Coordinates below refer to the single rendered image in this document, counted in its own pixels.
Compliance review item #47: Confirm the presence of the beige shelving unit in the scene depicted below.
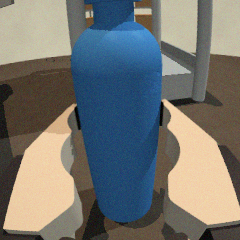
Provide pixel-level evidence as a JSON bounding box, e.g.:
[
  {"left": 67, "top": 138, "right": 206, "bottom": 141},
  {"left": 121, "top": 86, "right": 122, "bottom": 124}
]
[{"left": 66, "top": 0, "right": 213, "bottom": 102}]

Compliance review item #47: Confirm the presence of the blue bottle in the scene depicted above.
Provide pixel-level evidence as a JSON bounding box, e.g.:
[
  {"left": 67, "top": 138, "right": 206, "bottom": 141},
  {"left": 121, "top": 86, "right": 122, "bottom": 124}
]
[{"left": 70, "top": 0, "right": 163, "bottom": 223}]

